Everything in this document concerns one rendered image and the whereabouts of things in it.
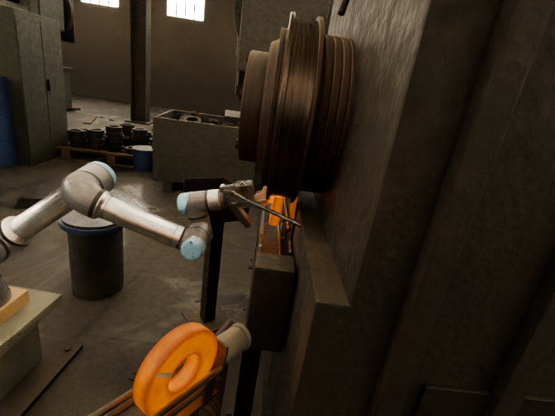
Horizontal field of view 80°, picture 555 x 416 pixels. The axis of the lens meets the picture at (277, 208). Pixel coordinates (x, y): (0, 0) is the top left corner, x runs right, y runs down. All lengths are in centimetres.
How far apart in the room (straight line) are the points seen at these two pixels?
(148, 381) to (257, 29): 324
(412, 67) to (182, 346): 52
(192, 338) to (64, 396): 105
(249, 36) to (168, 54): 805
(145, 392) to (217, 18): 1089
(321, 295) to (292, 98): 39
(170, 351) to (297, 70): 56
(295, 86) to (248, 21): 283
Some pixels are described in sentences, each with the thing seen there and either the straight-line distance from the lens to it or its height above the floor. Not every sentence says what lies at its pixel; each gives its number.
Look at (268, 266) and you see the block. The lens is 76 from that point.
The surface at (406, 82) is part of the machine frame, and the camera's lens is 48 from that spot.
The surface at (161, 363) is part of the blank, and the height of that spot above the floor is 77.
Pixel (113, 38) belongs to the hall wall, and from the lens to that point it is 1201.
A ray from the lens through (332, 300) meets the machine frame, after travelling 57.
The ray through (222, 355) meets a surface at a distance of 69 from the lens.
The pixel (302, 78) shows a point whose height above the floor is 120.
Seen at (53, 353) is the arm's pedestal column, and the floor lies 2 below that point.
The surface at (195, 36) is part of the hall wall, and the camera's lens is 1127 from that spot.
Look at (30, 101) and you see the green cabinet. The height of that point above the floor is 67.
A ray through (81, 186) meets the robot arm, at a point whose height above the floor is 82.
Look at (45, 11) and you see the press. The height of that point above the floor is 186.
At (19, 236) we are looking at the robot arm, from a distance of 147.
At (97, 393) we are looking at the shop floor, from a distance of 160.
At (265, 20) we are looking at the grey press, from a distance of 354.
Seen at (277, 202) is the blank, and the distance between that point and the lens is 111.
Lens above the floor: 118
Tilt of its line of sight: 20 degrees down
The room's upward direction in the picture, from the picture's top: 9 degrees clockwise
